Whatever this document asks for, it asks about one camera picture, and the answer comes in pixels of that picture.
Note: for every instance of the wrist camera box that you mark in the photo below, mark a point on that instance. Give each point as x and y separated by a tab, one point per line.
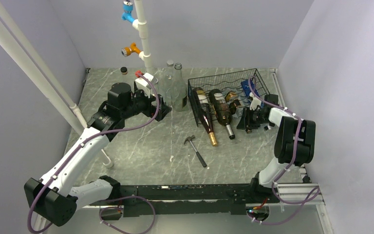
143	84
255	102

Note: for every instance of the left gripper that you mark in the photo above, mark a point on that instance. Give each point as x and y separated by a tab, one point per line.
151	110

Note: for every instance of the blue label clear bottle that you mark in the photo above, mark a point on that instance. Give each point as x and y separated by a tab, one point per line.
251	89

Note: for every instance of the small grey hammer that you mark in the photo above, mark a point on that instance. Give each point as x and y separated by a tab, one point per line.
200	158

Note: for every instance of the round clear glass bottle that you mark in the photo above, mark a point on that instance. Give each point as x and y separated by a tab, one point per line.
167	80

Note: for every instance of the orange pipe nozzle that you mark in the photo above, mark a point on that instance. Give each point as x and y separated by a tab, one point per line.
127	51

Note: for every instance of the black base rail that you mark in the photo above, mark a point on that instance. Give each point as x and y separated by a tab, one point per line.
235	199

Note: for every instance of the white pvc pipe frame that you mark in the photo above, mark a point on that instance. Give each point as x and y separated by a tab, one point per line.
22	52

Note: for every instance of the clear frosted wine bottle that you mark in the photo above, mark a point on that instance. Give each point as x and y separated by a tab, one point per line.
178	90

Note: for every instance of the green wine bottle silver cap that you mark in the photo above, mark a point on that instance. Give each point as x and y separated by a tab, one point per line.
222	111

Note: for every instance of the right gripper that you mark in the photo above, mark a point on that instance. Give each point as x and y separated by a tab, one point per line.
255	126

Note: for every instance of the black wire wine rack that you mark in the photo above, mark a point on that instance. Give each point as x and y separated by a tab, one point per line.
231	86

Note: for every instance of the red wine bottle gold cap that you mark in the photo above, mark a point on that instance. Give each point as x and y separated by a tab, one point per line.
204	114

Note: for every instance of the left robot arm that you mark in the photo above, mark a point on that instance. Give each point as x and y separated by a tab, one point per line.
54	196

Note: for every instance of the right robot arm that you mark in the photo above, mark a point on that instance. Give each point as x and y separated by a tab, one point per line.
295	141

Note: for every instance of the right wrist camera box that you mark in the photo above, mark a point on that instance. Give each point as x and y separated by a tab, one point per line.
255	102

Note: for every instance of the clear bottle white label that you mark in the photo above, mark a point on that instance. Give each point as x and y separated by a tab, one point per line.
123	70

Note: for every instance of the blue pipe nozzle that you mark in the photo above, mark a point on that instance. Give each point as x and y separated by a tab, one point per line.
127	11

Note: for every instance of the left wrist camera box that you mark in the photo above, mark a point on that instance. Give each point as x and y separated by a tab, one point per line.
143	84

